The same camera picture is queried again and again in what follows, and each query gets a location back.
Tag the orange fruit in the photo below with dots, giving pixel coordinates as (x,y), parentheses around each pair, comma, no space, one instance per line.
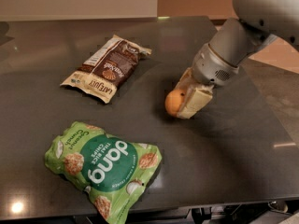
(173,101)

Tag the brown chip bag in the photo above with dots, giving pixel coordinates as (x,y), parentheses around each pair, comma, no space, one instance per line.
(103,73)

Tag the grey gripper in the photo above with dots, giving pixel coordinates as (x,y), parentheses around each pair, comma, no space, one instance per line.
(209,66)

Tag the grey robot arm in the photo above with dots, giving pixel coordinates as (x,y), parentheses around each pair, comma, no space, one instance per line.
(257,24)

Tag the green rice chip bag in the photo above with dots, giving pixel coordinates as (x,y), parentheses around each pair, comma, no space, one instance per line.
(113,172)

